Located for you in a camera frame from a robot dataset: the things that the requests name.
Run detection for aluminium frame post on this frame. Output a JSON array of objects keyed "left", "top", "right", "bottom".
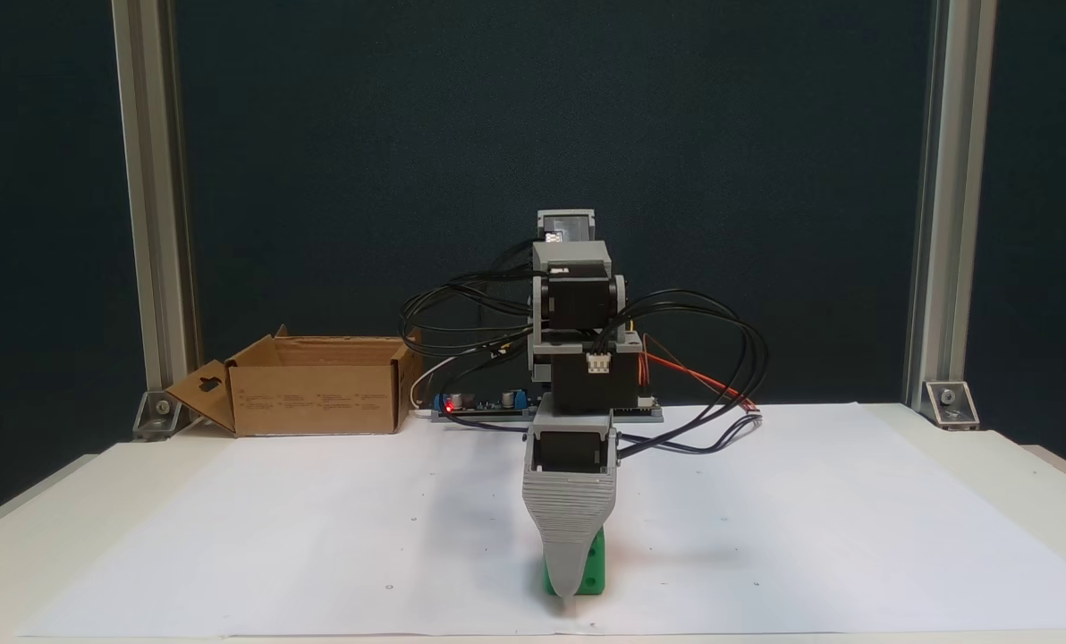
[
  {"left": 902, "top": 0, "right": 999, "bottom": 408},
  {"left": 111, "top": 0, "right": 200, "bottom": 394}
]

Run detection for black cable bundle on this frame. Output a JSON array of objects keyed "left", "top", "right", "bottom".
[
  {"left": 613, "top": 288, "right": 771, "bottom": 457},
  {"left": 399, "top": 241, "right": 539, "bottom": 421}
]

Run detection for metal corner bracket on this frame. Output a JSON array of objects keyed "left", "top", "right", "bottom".
[
  {"left": 133, "top": 390, "right": 184, "bottom": 442},
  {"left": 923, "top": 381, "right": 980, "bottom": 429}
]

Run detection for brown cardboard box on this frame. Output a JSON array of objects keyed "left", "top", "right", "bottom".
[{"left": 165, "top": 325, "right": 424, "bottom": 438}]

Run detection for white paper sheet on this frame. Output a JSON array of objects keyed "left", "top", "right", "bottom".
[{"left": 16, "top": 402, "right": 1066, "bottom": 638}]

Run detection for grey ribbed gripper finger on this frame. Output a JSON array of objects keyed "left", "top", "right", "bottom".
[{"left": 520, "top": 465, "right": 620, "bottom": 601}]

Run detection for green die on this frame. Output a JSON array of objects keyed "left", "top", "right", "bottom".
[{"left": 542, "top": 528, "right": 607, "bottom": 597}]

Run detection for dark cable with white connector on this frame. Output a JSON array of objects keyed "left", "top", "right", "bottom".
[{"left": 448, "top": 407, "right": 764, "bottom": 455}]

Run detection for red orange wires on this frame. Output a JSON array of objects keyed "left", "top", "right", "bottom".
[{"left": 640, "top": 333, "right": 760, "bottom": 414}]

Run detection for circuit board with blue parts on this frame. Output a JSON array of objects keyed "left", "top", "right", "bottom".
[{"left": 432, "top": 386, "right": 539, "bottom": 423}]

